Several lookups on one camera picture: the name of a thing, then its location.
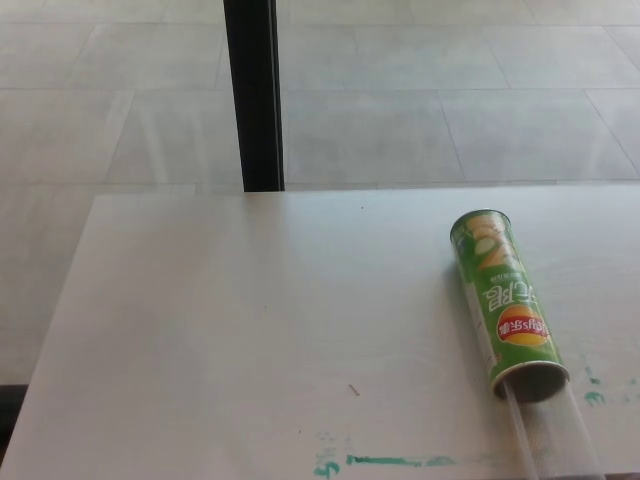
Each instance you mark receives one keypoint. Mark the clear plastic chips tray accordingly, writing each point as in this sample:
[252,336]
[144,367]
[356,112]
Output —
[547,435]

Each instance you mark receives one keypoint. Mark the green chips tube can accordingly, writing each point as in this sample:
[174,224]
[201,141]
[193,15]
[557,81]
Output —
[502,295]

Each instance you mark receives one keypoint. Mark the black window frame post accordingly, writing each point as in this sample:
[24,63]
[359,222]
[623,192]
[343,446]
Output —
[255,95]

